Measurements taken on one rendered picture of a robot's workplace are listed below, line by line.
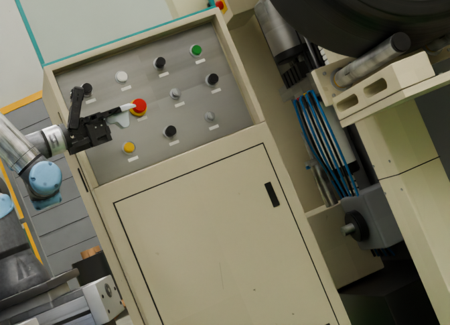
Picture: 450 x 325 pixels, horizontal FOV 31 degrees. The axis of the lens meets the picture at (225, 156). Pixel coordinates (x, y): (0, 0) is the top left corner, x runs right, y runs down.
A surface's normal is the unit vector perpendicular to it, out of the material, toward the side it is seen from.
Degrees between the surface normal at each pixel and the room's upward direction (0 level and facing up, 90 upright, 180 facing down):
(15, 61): 90
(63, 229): 90
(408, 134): 90
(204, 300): 90
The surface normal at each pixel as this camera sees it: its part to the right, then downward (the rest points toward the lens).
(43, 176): 0.29, -0.16
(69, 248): -0.12, 0.00
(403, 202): -0.89, 0.36
